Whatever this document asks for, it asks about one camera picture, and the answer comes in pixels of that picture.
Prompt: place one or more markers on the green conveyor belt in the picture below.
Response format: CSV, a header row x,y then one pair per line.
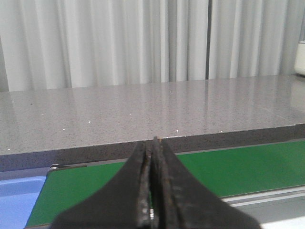
x,y
226,172

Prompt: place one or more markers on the grey curtain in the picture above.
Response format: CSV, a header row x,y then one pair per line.
x,y
51,44

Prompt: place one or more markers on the conveyor end roller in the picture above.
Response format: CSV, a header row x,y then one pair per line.
x,y
61,167

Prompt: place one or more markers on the blue plastic tray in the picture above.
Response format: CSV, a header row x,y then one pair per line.
x,y
17,199

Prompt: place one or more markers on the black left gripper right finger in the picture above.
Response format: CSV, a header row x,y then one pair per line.
x,y
180,201

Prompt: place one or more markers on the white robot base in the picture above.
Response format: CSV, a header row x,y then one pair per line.
x,y
299,66

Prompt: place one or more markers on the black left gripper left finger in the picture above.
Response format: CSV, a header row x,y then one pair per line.
x,y
122,203

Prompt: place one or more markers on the aluminium conveyor side rail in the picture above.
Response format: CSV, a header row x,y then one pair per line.
x,y
265,196

